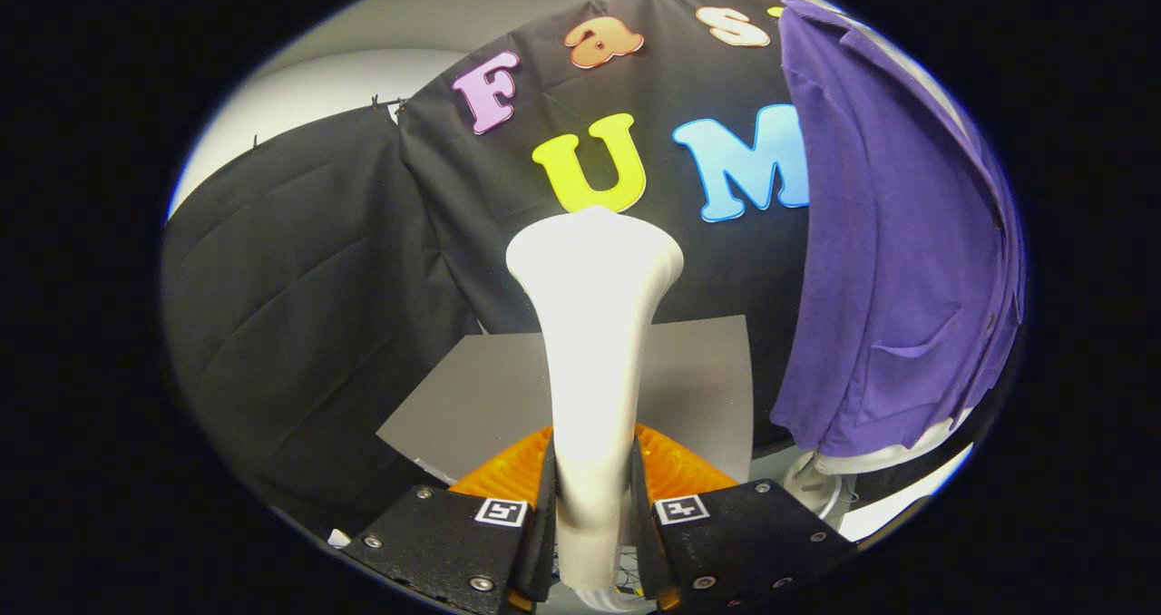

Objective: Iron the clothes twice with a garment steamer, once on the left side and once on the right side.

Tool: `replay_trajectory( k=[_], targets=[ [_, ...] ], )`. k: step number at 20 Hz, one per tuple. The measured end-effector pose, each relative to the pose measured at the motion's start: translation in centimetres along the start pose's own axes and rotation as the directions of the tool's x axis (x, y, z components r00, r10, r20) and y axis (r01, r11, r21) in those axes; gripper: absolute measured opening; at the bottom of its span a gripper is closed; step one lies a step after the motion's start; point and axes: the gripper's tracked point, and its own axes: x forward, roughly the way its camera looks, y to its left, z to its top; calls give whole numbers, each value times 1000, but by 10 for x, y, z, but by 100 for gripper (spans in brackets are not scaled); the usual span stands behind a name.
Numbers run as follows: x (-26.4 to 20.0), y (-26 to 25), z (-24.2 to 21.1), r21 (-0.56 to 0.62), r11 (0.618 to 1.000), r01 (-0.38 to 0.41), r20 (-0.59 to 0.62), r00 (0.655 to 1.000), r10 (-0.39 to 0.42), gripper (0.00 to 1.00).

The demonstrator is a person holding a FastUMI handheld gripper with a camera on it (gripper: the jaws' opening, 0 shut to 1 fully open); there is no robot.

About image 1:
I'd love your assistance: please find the white garment steamer head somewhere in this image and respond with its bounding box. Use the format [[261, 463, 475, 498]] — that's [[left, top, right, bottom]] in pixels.
[[505, 205, 685, 611]]

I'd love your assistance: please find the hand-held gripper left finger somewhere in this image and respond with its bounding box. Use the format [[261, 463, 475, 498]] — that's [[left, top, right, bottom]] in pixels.
[[340, 426, 557, 615]]

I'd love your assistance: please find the white flat board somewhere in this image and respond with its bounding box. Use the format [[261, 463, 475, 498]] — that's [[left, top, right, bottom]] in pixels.
[[839, 443, 976, 543]]

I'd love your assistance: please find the black backdrop cloth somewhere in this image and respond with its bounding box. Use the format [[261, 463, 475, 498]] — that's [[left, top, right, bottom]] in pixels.
[[161, 0, 1026, 543]]

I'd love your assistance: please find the grey cabinet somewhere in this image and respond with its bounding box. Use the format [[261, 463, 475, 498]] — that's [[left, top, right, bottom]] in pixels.
[[376, 315, 756, 486]]

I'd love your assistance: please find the purple jacket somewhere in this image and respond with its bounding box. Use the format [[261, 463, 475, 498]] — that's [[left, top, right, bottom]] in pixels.
[[771, 0, 1028, 459]]

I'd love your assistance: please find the white torso form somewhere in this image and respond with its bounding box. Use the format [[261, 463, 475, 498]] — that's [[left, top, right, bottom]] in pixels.
[[810, 21, 981, 477]]

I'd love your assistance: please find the white garment steamer base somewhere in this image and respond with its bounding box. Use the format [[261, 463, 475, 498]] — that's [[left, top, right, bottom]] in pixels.
[[782, 452, 858, 521]]

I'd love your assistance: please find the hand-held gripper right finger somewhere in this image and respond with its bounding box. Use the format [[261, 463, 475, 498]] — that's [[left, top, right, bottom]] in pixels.
[[630, 423, 858, 614]]

